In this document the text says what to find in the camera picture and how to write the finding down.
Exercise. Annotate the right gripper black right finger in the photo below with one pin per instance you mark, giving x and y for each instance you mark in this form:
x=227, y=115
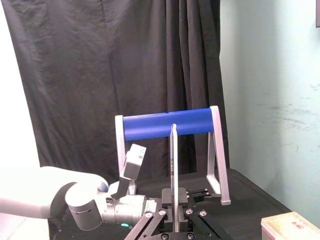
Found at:
x=183, y=200

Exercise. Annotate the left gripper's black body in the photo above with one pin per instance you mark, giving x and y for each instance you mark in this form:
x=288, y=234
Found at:
x=156, y=205

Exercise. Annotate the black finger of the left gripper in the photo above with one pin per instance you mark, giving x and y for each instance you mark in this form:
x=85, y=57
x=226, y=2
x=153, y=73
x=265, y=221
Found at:
x=200, y=196

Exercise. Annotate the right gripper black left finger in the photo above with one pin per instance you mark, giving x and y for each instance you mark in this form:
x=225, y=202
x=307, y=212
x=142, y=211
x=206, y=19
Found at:
x=167, y=200

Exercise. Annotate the thin glass thermometer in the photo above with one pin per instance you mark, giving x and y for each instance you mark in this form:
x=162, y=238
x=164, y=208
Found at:
x=173, y=155

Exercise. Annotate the black table cloth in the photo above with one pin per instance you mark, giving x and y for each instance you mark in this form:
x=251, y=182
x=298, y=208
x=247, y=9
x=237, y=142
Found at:
x=250, y=197

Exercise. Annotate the blue cylinder bar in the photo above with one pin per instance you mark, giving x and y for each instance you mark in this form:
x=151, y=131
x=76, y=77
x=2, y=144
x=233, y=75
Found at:
x=155, y=126

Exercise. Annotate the cream box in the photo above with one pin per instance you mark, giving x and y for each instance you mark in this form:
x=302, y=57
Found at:
x=292, y=227

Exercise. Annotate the black curtain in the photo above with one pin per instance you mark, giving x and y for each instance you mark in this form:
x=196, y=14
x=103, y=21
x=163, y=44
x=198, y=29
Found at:
x=75, y=75

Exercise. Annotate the grey stand frame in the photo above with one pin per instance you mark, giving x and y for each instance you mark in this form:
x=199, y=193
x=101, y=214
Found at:
x=221, y=155

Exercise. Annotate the dark wall-mounted object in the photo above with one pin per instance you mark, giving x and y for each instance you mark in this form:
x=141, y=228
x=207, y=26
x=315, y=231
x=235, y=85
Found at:
x=318, y=12

